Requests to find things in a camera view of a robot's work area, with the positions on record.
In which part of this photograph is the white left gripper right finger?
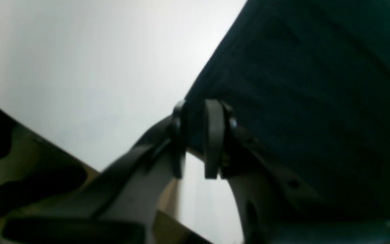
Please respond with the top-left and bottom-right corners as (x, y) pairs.
(204, 99), (390, 244)

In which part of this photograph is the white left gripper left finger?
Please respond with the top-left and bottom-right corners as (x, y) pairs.
(2, 100), (187, 244)

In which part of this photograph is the black T-shirt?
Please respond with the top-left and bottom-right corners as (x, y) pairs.
(186, 0), (390, 218)

